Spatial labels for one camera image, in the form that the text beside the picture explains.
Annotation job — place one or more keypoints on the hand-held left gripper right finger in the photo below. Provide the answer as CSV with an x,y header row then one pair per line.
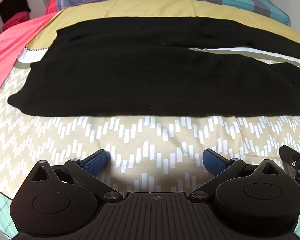
x,y
213,162

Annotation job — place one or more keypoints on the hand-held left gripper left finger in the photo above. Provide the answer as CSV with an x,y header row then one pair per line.
x,y
96,162

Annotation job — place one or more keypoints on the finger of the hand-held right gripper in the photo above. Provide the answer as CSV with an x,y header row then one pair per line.
x,y
288,154

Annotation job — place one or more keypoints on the black pants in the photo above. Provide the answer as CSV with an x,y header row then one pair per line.
x,y
145,80

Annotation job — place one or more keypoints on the beige chevron patterned blanket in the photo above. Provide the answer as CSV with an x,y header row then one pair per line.
x,y
150,132

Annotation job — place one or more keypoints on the pink bed sheet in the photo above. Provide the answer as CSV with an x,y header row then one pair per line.
x,y
7,50

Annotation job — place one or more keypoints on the yellow quilted blanket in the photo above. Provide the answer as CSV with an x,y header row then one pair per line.
x,y
140,8

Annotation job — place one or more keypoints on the magenta cloth pile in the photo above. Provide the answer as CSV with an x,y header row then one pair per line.
x,y
15,21

